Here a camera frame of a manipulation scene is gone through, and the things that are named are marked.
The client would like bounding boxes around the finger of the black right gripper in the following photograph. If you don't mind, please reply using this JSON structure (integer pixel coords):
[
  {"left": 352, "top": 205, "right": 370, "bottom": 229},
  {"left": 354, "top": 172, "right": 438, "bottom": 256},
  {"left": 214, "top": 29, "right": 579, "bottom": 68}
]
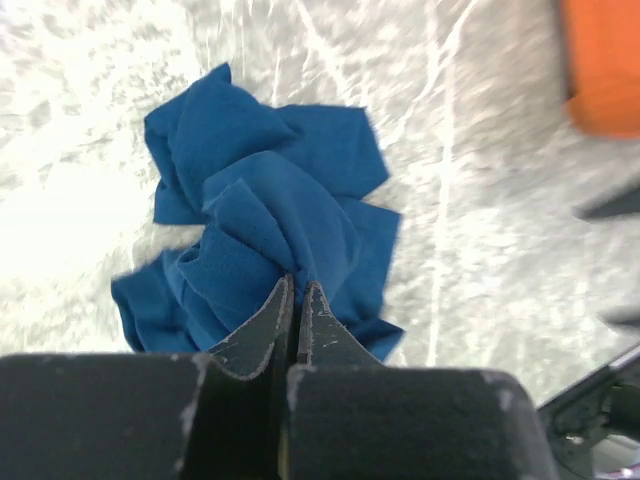
[
  {"left": 600, "top": 305, "right": 640, "bottom": 330},
  {"left": 575, "top": 183, "right": 639, "bottom": 220}
]

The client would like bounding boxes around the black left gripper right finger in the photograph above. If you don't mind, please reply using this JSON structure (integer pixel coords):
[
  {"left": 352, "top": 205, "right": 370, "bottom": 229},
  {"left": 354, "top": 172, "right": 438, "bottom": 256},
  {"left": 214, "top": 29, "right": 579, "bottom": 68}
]
[{"left": 296, "top": 281, "right": 382, "bottom": 367}]

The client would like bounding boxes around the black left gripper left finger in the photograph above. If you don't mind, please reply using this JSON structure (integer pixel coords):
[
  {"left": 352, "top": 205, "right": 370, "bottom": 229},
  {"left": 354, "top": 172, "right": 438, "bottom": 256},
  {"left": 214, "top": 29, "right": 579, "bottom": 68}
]
[{"left": 210, "top": 275, "right": 295, "bottom": 380}]

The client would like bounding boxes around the blue t shirt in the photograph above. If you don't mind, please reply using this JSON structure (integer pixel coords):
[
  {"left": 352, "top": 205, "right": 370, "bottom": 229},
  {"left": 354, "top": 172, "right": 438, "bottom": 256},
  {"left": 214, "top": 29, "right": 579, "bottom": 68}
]
[{"left": 111, "top": 64, "right": 403, "bottom": 360}]

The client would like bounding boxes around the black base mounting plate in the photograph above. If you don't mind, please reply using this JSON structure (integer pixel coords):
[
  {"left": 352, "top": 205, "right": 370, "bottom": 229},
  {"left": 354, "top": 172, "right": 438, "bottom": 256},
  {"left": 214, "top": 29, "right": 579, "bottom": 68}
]
[{"left": 538, "top": 346, "right": 639, "bottom": 479}]

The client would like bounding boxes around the orange plastic basket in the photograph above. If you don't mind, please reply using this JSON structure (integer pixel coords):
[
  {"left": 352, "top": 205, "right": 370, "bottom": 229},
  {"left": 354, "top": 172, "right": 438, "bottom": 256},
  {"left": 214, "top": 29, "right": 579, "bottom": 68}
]
[{"left": 557, "top": 0, "right": 639, "bottom": 139}]

